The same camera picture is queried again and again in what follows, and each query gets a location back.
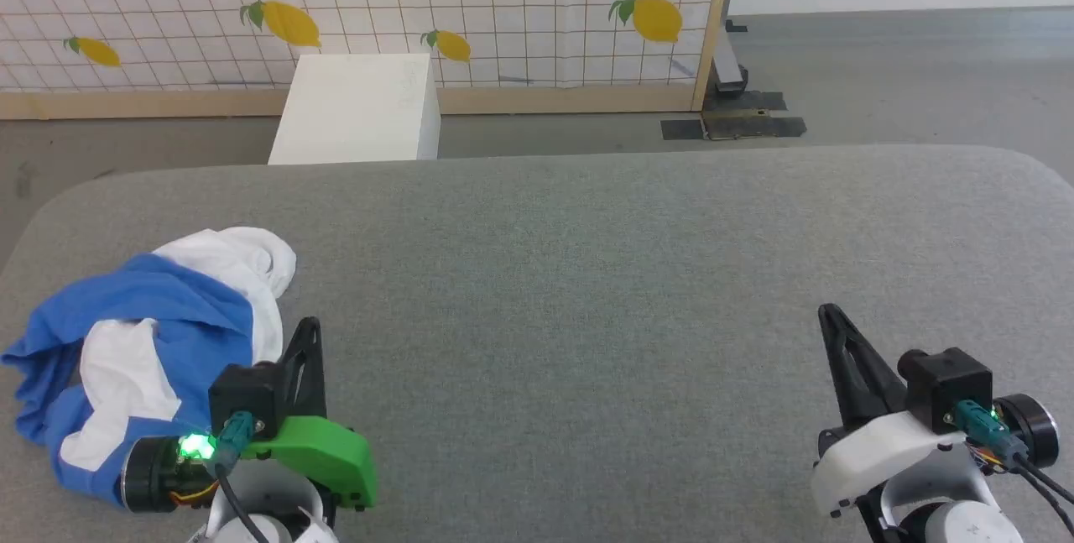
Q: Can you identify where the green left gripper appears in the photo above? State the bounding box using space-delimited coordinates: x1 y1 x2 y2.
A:
242 316 379 512

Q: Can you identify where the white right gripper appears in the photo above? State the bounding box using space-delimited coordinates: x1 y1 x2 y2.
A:
811 303 967 520

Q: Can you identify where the blue and white t-shirt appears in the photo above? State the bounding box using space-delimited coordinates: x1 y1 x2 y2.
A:
2 227 297 509

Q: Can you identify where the white rectangular box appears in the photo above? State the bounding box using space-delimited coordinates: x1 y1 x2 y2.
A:
268 54 442 165

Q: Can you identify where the grey fabric cushion surface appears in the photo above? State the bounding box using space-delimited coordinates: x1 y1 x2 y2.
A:
0 144 1074 543

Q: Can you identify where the short black floor tape patch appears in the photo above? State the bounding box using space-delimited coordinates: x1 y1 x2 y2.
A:
703 91 788 112

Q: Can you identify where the grey metal partition foot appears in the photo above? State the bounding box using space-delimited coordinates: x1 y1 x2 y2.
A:
712 18 750 99

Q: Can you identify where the lemon-patterned grid screen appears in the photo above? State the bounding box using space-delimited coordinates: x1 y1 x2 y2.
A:
0 0 740 121

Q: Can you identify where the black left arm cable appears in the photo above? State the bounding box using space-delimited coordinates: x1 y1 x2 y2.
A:
211 410 271 543

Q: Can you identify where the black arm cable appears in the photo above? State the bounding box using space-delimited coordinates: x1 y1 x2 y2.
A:
211 410 271 543
952 399 1074 520

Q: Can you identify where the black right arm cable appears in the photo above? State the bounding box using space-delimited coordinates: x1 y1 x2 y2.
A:
952 399 1074 520

